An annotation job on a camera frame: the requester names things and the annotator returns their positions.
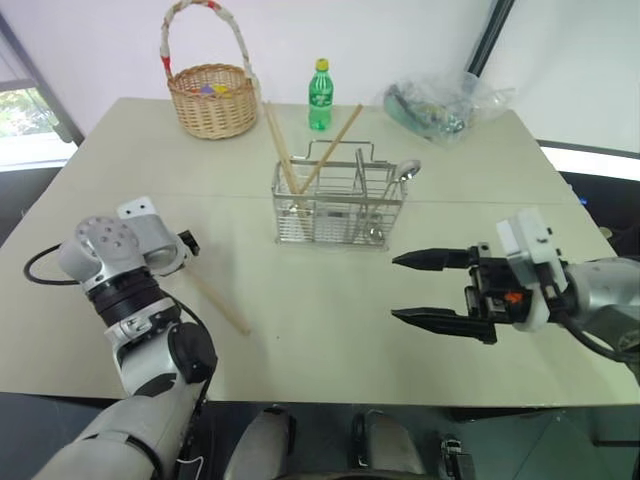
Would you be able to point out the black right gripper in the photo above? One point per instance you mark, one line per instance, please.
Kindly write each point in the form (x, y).
(492, 287)

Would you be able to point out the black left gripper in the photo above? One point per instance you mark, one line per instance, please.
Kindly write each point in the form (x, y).
(189, 243)

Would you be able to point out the wooden chopstick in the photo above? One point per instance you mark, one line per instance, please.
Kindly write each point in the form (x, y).
(280, 145)
(340, 135)
(225, 310)

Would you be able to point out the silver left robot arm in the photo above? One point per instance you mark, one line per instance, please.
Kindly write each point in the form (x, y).
(125, 350)

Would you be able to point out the metal spoon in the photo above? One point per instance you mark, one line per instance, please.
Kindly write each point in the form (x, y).
(409, 169)

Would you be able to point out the purple toy piece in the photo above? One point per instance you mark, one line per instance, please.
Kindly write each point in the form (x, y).
(206, 90)

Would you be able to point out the yellow toy piece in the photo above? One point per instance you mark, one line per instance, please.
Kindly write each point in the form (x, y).
(221, 90)

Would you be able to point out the grey rounded robot leg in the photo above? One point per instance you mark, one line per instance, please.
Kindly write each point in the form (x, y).
(390, 445)
(260, 445)

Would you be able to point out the clear plastic bag with items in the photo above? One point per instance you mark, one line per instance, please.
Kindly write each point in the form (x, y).
(440, 112)

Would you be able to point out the dark furniture beside table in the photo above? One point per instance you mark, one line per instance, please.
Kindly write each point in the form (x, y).
(607, 205)

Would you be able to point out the green plastic bottle yellow cap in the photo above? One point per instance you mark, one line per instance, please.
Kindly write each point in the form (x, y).
(320, 100)

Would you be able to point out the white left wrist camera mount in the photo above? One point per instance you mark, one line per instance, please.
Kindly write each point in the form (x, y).
(150, 232)

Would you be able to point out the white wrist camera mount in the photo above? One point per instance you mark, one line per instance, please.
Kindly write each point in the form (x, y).
(525, 235)
(150, 232)

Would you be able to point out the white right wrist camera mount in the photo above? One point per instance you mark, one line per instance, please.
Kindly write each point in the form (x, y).
(525, 235)

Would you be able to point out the black bracket under table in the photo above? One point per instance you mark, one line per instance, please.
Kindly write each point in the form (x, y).
(457, 460)

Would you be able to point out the grey window frame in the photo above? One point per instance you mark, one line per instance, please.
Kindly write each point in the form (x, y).
(45, 85)

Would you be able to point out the black aluminium profile post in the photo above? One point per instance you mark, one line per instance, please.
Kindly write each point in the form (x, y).
(487, 37)

